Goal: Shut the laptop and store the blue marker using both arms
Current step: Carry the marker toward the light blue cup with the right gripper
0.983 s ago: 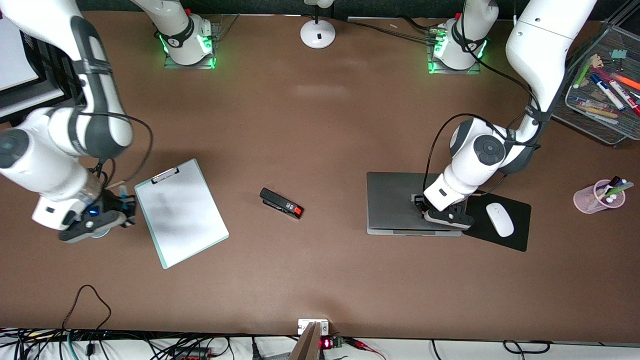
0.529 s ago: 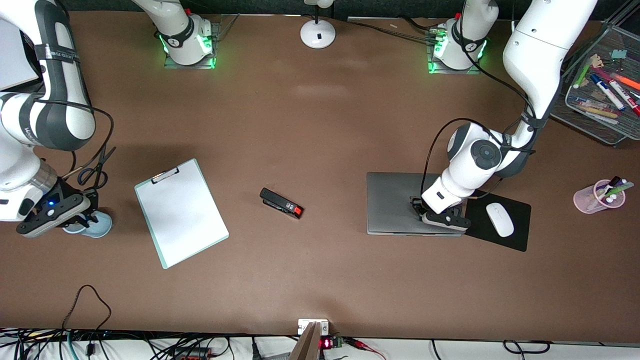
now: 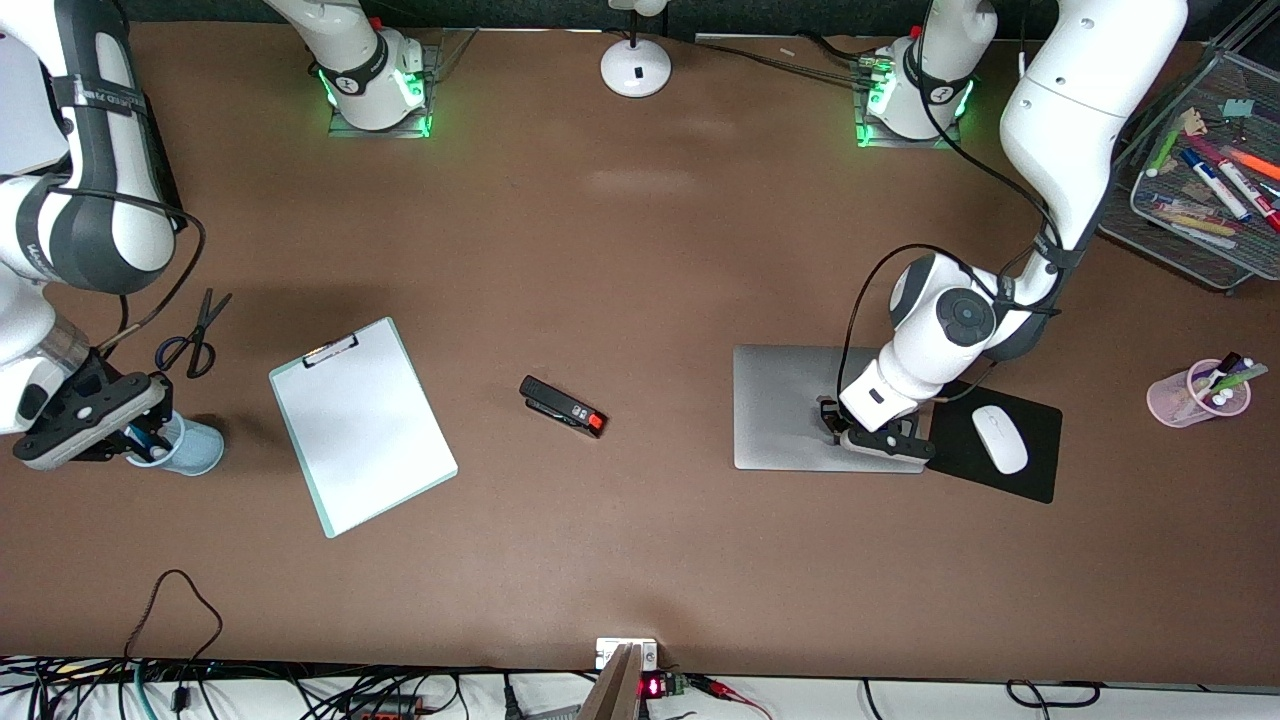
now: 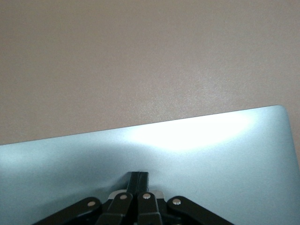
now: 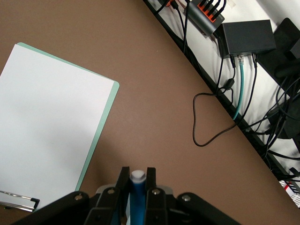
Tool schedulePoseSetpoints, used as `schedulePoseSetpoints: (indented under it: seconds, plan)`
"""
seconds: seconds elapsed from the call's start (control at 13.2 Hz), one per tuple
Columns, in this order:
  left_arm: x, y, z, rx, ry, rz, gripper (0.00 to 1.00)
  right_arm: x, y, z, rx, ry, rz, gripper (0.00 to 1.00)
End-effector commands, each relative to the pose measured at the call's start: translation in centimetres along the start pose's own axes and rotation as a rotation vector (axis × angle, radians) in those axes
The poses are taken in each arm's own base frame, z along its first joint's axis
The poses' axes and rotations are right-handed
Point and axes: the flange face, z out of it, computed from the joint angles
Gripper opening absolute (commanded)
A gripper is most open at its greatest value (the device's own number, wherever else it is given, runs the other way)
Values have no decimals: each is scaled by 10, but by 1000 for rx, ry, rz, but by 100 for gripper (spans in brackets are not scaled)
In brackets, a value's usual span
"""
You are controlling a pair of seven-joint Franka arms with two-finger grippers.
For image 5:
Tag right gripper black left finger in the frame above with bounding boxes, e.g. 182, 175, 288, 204
9, 166, 131, 225

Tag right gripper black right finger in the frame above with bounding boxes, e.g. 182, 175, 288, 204
142, 166, 242, 225

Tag blue marker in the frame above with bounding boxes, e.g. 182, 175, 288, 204
125, 169, 147, 225

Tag green clipboard with metal clip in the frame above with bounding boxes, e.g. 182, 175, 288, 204
0, 42, 120, 213

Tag white paper sheet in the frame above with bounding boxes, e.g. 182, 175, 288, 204
0, 44, 115, 209

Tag white red mesh item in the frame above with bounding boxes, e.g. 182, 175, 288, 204
280, 179, 300, 209

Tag black network box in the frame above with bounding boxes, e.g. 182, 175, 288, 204
219, 20, 277, 59

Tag grey orange usb hub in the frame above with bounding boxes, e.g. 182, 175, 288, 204
184, 0, 225, 37

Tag black power adapter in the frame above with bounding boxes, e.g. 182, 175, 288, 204
273, 17, 300, 78

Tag looped black cable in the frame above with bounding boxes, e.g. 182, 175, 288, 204
192, 78, 237, 147

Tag teal cable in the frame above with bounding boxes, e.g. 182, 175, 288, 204
233, 55, 247, 120

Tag tangled black cables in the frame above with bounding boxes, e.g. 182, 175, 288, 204
215, 53, 300, 179

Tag black usb cable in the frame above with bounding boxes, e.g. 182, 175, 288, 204
153, 0, 189, 56

